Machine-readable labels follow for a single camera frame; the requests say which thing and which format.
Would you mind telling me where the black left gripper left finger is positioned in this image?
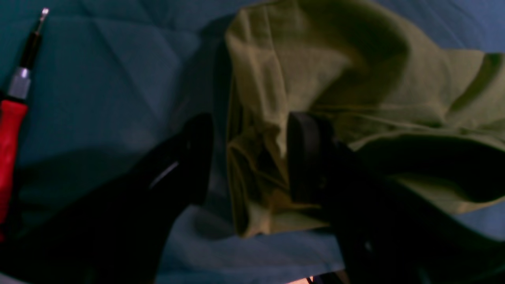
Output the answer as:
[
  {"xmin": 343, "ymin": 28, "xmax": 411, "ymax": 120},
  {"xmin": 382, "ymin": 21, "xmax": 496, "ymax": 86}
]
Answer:
[{"xmin": 1, "ymin": 114, "xmax": 213, "ymax": 277}]

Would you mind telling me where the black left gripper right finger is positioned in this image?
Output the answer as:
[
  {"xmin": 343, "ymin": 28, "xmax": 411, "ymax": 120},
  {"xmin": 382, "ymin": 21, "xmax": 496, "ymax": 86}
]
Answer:
[{"xmin": 287, "ymin": 112, "xmax": 504, "ymax": 282}]

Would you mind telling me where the olive green t-shirt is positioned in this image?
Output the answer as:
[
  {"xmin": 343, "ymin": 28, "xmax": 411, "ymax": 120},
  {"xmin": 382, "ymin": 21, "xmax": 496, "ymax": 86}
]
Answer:
[{"xmin": 225, "ymin": 0, "xmax": 504, "ymax": 238}]

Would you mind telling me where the blue table cloth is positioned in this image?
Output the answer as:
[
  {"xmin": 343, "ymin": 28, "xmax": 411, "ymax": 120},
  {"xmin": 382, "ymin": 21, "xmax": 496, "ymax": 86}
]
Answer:
[{"xmin": 0, "ymin": 0, "xmax": 505, "ymax": 284}]

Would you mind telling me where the orange screwdriver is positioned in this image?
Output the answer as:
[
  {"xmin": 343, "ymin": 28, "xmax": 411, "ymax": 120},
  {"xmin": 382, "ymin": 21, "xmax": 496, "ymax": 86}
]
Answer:
[{"xmin": 0, "ymin": 7, "xmax": 50, "ymax": 241}]

